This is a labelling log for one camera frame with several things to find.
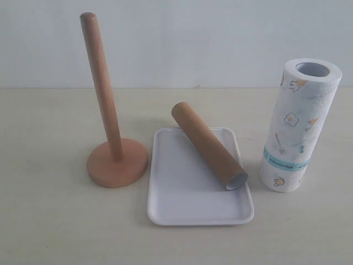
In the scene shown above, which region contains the white rectangular plastic tray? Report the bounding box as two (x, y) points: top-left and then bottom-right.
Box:
(147, 126), (255, 226)

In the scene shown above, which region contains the wooden paper towel holder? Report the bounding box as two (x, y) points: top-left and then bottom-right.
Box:
(80, 12), (148, 188)

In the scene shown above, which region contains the brown cardboard tube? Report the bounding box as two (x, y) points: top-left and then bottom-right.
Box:
(171, 102), (248, 190)

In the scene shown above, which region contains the printed white paper towel roll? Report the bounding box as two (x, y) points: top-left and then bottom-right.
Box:
(259, 59), (342, 193)

